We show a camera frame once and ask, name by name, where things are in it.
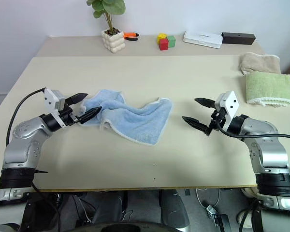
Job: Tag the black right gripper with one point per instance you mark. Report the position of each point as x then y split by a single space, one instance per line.
218 119

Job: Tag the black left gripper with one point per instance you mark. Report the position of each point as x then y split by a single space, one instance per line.
67 116

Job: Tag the light blue towel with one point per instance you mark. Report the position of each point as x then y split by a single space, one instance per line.
135 120

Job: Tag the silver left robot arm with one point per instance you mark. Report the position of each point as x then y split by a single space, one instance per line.
21 145

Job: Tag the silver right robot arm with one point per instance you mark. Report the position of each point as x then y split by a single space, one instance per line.
270 149

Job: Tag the green folded towel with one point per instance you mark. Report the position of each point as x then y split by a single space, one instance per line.
268 87

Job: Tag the beige folded towel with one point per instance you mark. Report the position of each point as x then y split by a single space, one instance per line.
261 62

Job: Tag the cream bubble plant pot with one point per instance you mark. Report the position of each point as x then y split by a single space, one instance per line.
113 42

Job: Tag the white flat box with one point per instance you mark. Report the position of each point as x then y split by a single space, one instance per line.
201 39

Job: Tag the green wooden cube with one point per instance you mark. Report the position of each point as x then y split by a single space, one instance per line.
172 41

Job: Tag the red wooden cube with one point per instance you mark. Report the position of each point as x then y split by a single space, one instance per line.
163 44

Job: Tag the dark brown long box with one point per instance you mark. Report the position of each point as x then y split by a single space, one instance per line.
239 38

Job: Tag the yellow wooden cube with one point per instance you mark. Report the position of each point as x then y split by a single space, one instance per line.
162 36

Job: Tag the small metal clamp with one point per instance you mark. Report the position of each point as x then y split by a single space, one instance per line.
210 210

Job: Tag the dark grey rounded shape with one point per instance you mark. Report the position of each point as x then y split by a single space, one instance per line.
174 210
104 205

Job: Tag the green leafy plant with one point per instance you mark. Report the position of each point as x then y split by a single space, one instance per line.
111 7

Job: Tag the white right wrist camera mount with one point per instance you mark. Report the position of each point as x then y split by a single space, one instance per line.
230 106

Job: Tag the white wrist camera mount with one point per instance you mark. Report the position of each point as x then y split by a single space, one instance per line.
49 99
230 106

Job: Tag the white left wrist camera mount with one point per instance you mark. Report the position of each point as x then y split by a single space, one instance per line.
49 99

